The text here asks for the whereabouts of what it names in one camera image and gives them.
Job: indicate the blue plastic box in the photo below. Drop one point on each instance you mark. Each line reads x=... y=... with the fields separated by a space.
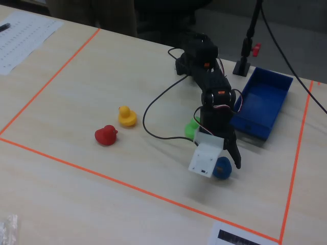
x=263 y=102

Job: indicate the black camera stand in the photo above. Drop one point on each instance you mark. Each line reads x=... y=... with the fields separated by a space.
x=246 y=48

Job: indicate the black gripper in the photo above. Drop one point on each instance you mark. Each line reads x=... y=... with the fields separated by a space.
x=228 y=141

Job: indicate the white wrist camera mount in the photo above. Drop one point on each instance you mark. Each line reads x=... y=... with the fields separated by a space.
x=205 y=155

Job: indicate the white printed paper sheet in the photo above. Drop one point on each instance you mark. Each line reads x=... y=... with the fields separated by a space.
x=23 y=38

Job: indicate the red rubber duck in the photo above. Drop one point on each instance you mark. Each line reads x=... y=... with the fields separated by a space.
x=106 y=135

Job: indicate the blue rubber duck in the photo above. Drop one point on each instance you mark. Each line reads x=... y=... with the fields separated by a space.
x=223 y=168

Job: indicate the white label with black print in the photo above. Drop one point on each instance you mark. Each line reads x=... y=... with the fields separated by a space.
x=235 y=236

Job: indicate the black office chair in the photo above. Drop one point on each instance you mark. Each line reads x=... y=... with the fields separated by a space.
x=166 y=12

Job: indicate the black pen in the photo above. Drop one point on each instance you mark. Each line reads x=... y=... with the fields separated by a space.
x=4 y=27

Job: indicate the yellow rubber duck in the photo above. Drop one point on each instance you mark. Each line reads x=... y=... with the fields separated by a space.
x=127 y=117

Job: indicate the green rubber duck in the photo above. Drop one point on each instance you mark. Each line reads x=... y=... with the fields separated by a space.
x=190 y=128

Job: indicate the red clamp knob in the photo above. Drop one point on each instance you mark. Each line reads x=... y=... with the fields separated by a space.
x=256 y=49

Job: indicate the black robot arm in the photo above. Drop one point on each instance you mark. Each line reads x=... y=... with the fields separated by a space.
x=204 y=74

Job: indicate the clear plastic bag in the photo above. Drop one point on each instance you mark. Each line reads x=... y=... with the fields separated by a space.
x=9 y=229

